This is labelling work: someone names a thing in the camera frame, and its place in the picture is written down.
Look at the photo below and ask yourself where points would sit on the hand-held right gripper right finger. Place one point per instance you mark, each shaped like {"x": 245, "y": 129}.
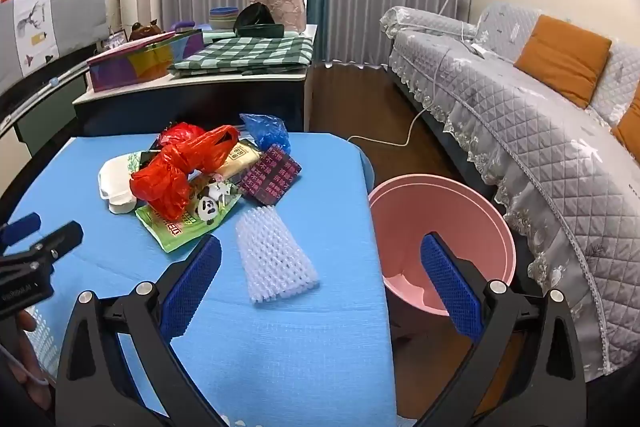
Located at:
{"x": 450, "y": 287}

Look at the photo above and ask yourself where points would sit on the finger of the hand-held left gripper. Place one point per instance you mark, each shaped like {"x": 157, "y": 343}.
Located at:
{"x": 57, "y": 239}
{"x": 20, "y": 228}

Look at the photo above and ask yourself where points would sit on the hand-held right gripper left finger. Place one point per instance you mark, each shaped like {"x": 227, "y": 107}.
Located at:
{"x": 192, "y": 287}

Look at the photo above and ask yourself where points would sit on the green panda snack packet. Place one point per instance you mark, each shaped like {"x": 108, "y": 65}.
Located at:
{"x": 180, "y": 232}

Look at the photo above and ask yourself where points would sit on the pink plastic bucket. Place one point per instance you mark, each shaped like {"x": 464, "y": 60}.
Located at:
{"x": 400, "y": 217}

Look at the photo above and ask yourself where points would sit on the white foam net sleeve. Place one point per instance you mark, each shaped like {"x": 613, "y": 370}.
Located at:
{"x": 275, "y": 257}

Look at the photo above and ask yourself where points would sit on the red plastic bag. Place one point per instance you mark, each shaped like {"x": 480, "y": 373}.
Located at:
{"x": 175, "y": 133}
{"x": 165, "y": 182}

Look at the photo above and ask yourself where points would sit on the maroon patterned packet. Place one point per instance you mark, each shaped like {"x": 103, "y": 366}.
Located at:
{"x": 270, "y": 177}

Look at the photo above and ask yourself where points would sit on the yellow packet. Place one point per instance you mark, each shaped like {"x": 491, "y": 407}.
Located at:
{"x": 242, "y": 157}

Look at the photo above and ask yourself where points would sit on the blue plastic bag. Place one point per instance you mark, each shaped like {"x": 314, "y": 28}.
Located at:
{"x": 267, "y": 132}

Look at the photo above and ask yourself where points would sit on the person's left hand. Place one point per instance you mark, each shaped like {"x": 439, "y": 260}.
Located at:
{"x": 30, "y": 367}

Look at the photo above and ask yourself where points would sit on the television cabinet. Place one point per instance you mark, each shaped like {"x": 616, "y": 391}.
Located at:
{"x": 45, "y": 127}

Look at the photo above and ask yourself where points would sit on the blue table mat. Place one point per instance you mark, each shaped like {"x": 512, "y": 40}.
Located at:
{"x": 300, "y": 357}

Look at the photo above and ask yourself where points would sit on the light blue rod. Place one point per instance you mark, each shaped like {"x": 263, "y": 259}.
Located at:
{"x": 52, "y": 82}

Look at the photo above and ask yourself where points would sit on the grey quilted sofa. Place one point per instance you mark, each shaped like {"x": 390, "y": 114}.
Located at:
{"x": 525, "y": 132}

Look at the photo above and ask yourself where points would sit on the dark coffee table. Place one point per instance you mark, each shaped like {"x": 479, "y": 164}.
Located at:
{"x": 200, "y": 107}

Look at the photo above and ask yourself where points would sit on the colourful gift box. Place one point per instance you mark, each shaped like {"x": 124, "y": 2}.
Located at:
{"x": 130, "y": 67}

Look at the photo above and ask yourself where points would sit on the grey television cover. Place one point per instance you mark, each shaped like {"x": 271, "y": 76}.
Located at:
{"x": 65, "y": 17}

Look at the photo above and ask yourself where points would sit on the dark brown ornament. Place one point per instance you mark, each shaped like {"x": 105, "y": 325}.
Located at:
{"x": 145, "y": 31}

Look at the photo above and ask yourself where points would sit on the green checked cloth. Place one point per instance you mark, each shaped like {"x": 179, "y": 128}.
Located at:
{"x": 240, "y": 52}

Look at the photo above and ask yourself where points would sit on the orange cushion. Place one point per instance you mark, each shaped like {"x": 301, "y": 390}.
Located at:
{"x": 630, "y": 127}
{"x": 560, "y": 52}

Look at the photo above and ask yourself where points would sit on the stack of colourful bowls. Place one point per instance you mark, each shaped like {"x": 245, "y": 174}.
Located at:
{"x": 222, "y": 17}

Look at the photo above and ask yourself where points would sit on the pink basket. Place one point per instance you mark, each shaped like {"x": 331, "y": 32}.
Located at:
{"x": 290, "y": 9}

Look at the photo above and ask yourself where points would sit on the small photo frame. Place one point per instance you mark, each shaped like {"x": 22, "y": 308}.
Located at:
{"x": 117, "y": 40}

